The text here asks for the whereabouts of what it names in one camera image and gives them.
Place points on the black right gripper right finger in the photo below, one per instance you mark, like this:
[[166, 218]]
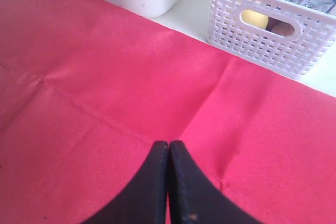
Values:
[[192, 197]]

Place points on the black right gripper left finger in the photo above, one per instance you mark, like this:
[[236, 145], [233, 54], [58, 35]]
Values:
[[143, 199]]

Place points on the red table cloth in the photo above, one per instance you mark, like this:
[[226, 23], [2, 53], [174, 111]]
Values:
[[87, 87]]

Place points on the yellow lemon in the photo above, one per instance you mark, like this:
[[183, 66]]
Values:
[[255, 19]]

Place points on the orange fried chicken nugget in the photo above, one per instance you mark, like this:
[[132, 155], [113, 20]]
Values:
[[283, 29]]

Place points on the white perforated plastic basket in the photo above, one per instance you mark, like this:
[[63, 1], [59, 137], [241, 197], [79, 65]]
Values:
[[291, 56]]

